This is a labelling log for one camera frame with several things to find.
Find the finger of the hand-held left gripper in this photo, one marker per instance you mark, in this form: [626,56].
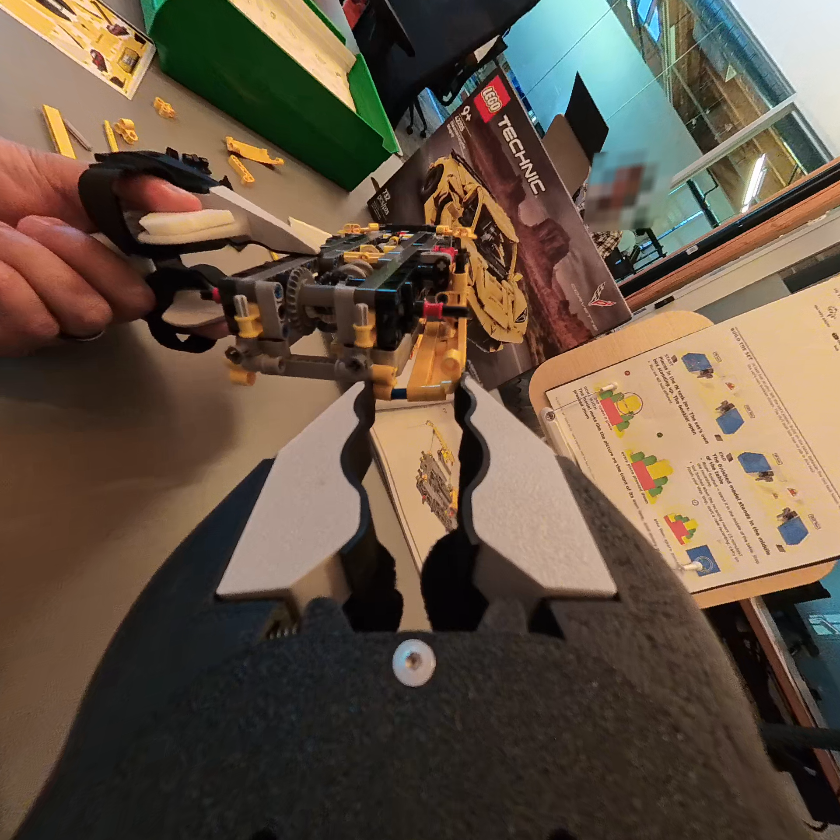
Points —
[262,223]
[193,313]

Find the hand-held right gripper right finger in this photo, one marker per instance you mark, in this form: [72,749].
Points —
[538,525]

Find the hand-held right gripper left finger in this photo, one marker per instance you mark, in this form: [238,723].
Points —
[289,518]

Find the instruction booklet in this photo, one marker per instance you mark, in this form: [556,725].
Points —
[407,459]

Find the yellow black brick car model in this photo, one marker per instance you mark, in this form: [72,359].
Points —
[387,282]

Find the yellow curved brick fender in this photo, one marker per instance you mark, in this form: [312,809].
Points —
[423,367]

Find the person's left hand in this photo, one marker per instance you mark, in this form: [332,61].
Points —
[46,262]

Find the yellow black brick pieces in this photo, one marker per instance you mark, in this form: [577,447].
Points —
[253,152]

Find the green storage bin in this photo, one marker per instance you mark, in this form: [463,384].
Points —
[262,79]

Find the yellow printed leaflet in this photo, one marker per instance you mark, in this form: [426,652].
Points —
[85,33]

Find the white printed paper stack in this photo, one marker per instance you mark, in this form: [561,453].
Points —
[315,59]

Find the printed instruction sheet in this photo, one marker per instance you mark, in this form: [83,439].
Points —
[722,426]

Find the black high-back office chair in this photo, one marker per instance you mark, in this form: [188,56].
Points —
[420,39]

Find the black toy car box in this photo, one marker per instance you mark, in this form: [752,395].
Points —
[525,216]

